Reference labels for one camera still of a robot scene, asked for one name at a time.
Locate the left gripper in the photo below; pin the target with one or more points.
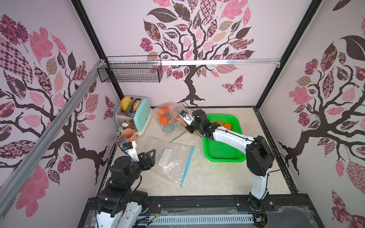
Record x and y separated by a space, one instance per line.
150 162

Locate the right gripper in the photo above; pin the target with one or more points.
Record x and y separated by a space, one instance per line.
195 125

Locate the blue-zip clear bag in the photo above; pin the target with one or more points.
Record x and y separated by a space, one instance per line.
172 159

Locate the green-zip bag of oranges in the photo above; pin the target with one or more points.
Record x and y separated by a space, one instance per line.
176 127

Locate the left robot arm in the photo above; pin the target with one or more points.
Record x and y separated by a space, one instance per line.
119 206

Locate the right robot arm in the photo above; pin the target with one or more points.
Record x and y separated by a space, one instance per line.
259 155

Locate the rear green-zip bag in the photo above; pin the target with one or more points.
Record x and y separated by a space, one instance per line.
168 113

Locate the pink ceramic mug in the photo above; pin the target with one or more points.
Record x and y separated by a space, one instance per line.
129 134

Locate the clear glass cup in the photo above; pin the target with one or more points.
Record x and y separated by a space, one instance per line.
120 140

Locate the mint green toaster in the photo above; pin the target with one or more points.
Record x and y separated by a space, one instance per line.
136 117

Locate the yellow toast slice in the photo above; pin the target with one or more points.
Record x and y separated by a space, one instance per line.
125 103

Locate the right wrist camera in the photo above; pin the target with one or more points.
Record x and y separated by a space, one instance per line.
186 117

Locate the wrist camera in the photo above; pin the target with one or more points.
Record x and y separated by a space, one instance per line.
186 117
130 149

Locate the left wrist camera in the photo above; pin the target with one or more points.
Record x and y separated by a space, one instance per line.
130 149

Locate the white cable duct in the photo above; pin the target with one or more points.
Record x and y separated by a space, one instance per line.
197 220

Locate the black wire wall basket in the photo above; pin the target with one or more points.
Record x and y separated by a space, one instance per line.
134 69

